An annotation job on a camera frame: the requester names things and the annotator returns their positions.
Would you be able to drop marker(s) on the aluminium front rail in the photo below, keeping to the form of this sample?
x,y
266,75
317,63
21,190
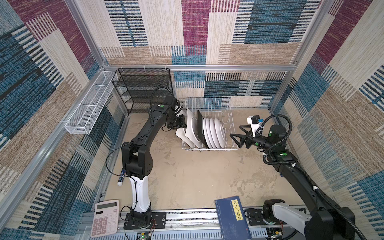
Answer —
x,y
187,224

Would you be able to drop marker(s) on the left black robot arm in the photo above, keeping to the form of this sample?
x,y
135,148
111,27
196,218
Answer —
x,y
137,160

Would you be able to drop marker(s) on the white wire dish rack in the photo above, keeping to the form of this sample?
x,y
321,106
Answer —
x,y
213,108

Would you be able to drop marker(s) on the black square plate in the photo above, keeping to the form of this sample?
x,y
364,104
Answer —
x,y
200,130

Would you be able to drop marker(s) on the pink calculator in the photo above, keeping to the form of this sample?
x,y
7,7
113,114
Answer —
x,y
106,217

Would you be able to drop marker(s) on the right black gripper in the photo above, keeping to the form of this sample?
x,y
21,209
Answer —
x,y
248,137

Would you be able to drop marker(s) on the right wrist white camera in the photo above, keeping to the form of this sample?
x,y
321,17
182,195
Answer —
x,y
257,125

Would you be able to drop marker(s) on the black mesh shelf rack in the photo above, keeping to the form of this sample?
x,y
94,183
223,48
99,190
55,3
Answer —
x,y
139,88

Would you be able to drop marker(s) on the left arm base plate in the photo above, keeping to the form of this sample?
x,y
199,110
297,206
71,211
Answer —
x,y
156,219

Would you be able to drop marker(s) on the white square plate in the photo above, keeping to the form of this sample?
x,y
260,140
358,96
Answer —
x,y
192,127
182,131

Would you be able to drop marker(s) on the white round plate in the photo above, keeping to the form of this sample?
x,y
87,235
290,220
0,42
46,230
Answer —
x,y
206,134
220,133
214,134
210,134

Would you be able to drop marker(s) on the white wire wall basket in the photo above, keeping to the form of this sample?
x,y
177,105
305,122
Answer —
x,y
87,112

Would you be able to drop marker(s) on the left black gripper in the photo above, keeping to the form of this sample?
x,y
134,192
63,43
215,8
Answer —
x,y
181,122

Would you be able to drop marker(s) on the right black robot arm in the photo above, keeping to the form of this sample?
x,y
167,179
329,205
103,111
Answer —
x,y
326,219

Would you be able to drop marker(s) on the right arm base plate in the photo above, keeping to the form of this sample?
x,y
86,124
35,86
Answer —
x,y
255,218

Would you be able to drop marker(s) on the blue book yellow label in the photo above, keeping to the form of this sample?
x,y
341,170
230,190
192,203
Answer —
x,y
232,219

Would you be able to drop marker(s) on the blue white marker pen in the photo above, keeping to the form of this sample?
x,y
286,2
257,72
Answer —
x,y
121,177

